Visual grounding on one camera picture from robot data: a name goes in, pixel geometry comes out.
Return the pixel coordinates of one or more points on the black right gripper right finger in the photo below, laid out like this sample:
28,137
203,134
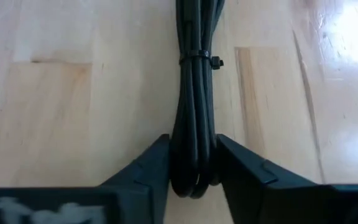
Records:
244,174

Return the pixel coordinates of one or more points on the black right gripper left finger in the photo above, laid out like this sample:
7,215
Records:
148,174

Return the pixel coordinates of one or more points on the black zip tie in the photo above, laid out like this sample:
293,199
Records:
216,62

